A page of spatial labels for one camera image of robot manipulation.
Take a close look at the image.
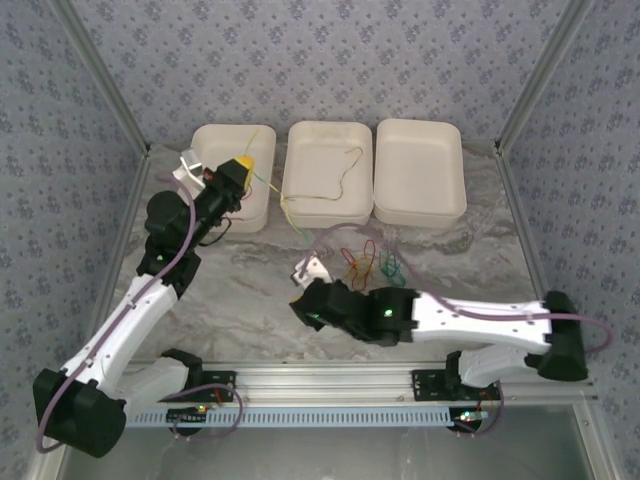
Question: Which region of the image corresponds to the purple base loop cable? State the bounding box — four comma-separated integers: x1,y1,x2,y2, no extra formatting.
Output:
159,383,245,444
455,379,506,439

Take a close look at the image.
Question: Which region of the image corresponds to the small black adapter board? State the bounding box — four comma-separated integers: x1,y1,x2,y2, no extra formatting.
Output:
167,405,211,425
452,407,490,432

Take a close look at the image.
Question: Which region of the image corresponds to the aluminium upright frame post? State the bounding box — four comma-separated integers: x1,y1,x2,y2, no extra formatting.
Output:
49,0,153,157
494,0,597,156

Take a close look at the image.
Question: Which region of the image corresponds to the blue-grey slotted cable duct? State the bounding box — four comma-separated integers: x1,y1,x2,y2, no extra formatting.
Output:
124,408,494,429

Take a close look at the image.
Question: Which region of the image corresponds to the aluminium table side rail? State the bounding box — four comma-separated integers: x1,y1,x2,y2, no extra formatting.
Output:
494,147,624,480
24,147,153,480

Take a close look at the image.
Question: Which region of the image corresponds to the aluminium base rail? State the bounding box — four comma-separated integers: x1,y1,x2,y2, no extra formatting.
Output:
124,362,599,401

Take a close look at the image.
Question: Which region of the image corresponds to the grey metal lower panel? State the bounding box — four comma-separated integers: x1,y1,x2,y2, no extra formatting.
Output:
54,427,594,480

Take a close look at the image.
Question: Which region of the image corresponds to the cream plastic tray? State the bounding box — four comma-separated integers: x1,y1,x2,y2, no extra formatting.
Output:
373,117,469,227
191,123,277,234
279,119,374,231

